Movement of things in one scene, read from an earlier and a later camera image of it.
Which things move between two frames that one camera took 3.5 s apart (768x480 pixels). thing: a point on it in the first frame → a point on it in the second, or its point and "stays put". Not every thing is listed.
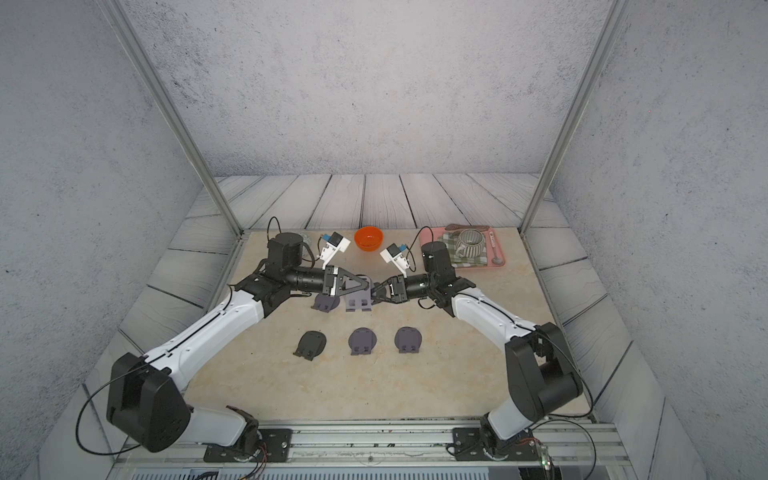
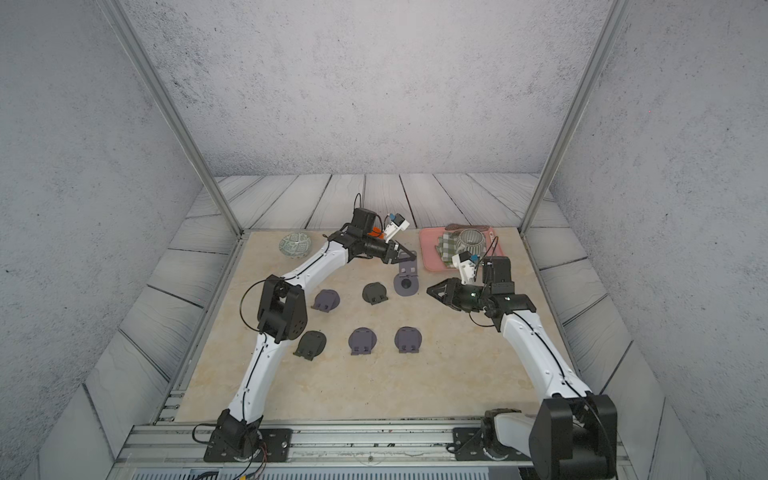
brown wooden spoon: [455, 226] stays put
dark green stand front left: [311, 344] stays put
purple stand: [326, 302] stays put
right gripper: [399, 293] → [452, 293]
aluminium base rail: [395, 450] stays put
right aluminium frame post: [616, 18] stays put
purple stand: [360, 299] → [406, 282]
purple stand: [408, 339] stays put
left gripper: [329, 285] → [391, 251]
